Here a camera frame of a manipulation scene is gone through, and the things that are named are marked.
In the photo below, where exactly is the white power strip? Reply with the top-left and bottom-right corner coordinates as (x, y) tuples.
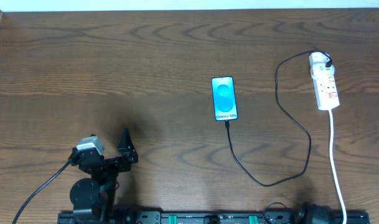
(310, 63), (340, 111)

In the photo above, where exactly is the white USB charger adapter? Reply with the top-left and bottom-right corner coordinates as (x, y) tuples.
(309, 52), (335, 80)

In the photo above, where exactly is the white power strip cord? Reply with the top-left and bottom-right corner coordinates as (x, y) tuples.
(327, 109), (348, 224)

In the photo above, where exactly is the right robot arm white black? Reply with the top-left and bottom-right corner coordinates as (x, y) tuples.
(295, 202), (330, 224)

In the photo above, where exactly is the black USB charging cable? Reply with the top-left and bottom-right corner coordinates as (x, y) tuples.
(224, 49), (334, 187)

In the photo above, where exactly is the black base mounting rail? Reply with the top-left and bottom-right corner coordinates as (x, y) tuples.
(57, 210), (371, 224)

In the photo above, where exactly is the blue screen Galaxy smartphone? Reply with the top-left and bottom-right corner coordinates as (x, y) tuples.
(211, 76), (238, 121)

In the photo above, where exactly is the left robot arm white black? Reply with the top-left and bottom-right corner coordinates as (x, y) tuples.
(69, 128), (138, 223)

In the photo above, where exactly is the black left camera cable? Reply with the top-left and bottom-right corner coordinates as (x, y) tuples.
(11, 159), (74, 224)

